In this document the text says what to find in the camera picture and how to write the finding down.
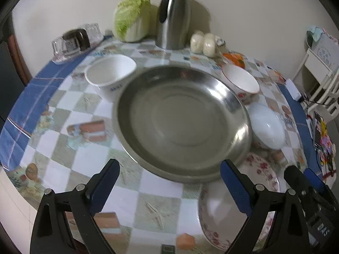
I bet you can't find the stainless steel thermos jug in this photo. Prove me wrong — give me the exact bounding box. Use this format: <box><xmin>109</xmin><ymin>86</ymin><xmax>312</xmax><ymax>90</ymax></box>
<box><xmin>155</xmin><ymin>0</ymin><xmax>192</xmax><ymax>49</ymax></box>

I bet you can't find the teal cloth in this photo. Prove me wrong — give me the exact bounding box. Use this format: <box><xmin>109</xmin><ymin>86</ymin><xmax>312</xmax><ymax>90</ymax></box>
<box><xmin>307</xmin><ymin>26</ymin><xmax>325</xmax><ymax>43</ymax></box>

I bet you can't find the large stainless steel plate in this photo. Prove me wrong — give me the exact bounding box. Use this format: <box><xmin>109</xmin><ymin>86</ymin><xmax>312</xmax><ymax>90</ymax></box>
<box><xmin>113</xmin><ymin>65</ymin><xmax>253</xmax><ymax>183</ymax></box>

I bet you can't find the white bowl with grey print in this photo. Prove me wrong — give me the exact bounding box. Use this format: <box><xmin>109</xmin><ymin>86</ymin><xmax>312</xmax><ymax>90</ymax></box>
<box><xmin>84</xmin><ymin>54</ymin><xmax>137</xmax><ymax>101</ymax></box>

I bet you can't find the white steamed bun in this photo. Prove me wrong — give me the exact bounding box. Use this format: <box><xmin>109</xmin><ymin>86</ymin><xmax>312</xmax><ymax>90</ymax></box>
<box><xmin>203</xmin><ymin>33</ymin><xmax>220</xmax><ymax>57</ymax></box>
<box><xmin>190</xmin><ymin>31</ymin><xmax>205</xmax><ymax>53</ymax></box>

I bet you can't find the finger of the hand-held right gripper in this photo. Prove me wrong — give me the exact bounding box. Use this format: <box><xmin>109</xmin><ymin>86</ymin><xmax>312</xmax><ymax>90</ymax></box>
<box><xmin>284</xmin><ymin>165</ymin><xmax>311</xmax><ymax>196</ymax></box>
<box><xmin>304</xmin><ymin>169</ymin><xmax>329</xmax><ymax>193</ymax></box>

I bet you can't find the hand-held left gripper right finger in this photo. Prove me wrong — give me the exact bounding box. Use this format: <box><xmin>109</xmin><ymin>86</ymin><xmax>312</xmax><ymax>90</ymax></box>
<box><xmin>220</xmin><ymin>159</ymin><xmax>310</xmax><ymax>254</ymax></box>

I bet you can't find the pink floral plate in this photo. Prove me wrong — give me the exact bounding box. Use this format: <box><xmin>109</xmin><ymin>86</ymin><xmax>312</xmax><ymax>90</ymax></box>
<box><xmin>198</xmin><ymin>152</ymin><xmax>281</xmax><ymax>252</ymax></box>

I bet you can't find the red-rimmed white bowl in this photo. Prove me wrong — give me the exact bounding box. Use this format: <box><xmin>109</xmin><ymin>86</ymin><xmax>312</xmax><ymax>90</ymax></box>
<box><xmin>220</xmin><ymin>64</ymin><xmax>260</xmax><ymax>101</ymax></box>

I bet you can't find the clear plastic box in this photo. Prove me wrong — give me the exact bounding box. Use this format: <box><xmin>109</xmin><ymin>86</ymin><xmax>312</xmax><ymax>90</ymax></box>
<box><xmin>51</xmin><ymin>22</ymin><xmax>104</xmax><ymax>63</ymax></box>

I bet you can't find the white power adapter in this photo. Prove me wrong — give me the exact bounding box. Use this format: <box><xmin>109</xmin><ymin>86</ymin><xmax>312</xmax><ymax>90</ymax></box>
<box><xmin>286</xmin><ymin>79</ymin><xmax>302</xmax><ymax>101</ymax></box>

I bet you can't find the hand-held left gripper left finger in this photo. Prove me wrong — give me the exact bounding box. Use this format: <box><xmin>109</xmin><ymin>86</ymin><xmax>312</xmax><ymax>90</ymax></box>
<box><xmin>30</xmin><ymin>159</ymin><xmax>121</xmax><ymax>254</ymax></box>

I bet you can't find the orange snack packet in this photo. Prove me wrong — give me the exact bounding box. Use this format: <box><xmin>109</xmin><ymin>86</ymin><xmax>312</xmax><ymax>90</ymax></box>
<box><xmin>222</xmin><ymin>52</ymin><xmax>245</xmax><ymax>68</ymax></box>

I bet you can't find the plain white glass bowl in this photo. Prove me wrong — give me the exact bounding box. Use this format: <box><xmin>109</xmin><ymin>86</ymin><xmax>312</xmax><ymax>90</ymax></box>
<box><xmin>246</xmin><ymin>103</ymin><xmax>286</xmax><ymax>150</ymax></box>

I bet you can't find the white plastic chair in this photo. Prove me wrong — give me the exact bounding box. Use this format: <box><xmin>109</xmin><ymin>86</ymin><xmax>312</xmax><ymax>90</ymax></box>
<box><xmin>293</xmin><ymin>28</ymin><xmax>339</xmax><ymax>114</ymax></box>

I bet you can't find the napa cabbage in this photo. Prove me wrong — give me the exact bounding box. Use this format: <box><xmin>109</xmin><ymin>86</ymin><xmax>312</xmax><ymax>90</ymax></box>
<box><xmin>113</xmin><ymin>0</ymin><xmax>151</xmax><ymax>43</ymax></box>

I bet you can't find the black cable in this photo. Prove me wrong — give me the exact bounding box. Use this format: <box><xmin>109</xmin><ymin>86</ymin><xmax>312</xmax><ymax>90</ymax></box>
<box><xmin>300</xmin><ymin>95</ymin><xmax>339</xmax><ymax>106</ymax></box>

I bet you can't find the colourful printed packet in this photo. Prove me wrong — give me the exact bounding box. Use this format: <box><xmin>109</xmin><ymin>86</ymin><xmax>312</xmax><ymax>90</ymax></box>
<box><xmin>314</xmin><ymin>112</ymin><xmax>335</xmax><ymax>170</ymax></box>

